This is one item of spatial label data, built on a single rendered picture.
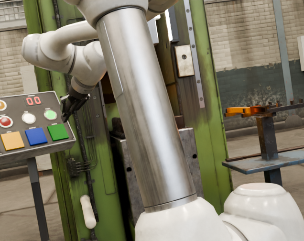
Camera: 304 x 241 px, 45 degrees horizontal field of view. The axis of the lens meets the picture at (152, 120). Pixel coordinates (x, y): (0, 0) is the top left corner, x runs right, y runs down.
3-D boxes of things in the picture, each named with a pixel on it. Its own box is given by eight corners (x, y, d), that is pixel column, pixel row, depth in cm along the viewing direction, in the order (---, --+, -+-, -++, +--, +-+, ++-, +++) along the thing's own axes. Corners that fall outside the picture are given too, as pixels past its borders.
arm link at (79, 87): (102, 84, 137) (96, 94, 141) (92, 65, 140) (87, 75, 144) (80, 87, 132) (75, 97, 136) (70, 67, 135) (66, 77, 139)
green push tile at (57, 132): (69, 137, 164) (63, 123, 167) (53, 140, 159) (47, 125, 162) (68, 139, 165) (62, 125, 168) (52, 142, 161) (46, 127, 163)
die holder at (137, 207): (206, 212, 191) (193, 126, 189) (135, 229, 182) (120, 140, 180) (175, 191, 245) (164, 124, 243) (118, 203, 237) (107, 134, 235)
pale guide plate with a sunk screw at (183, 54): (194, 74, 207) (190, 44, 206) (179, 77, 205) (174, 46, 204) (193, 75, 209) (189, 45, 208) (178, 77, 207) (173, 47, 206)
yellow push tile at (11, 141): (25, 146, 152) (18, 131, 155) (6, 149, 147) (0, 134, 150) (24, 148, 153) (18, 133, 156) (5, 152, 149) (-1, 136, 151)
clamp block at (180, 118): (185, 127, 194) (183, 115, 194) (169, 130, 192) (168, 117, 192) (178, 126, 206) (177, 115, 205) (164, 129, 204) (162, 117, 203)
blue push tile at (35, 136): (48, 141, 158) (41, 127, 161) (31, 145, 153) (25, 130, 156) (46, 143, 159) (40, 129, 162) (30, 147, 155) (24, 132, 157)
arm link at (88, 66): (100, 69, 141) (66, 59, 136) (116, 40, 130) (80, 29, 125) (100, 91, 135) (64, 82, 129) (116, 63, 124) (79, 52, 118)
